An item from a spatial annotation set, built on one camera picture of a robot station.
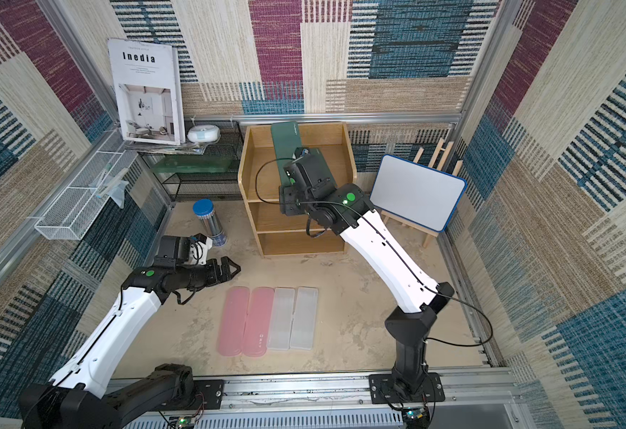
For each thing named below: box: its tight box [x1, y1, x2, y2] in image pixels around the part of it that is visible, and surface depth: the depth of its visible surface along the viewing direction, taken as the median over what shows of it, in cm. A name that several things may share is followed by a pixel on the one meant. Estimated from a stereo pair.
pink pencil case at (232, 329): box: [217, 286, 250, 357], surface depth 87 cm
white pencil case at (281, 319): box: [267, 287, 296, 351], surface depth 88 cm
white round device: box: [186, 124, 221, 143], surface depth 89 cm
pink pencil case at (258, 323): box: [242, 287, 275, 358], surface depth 86 cm
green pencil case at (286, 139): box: [270, 120, 303, 187], surface depth 68 cm
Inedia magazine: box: [107, 38, 187, 146], surface depth 79 cm
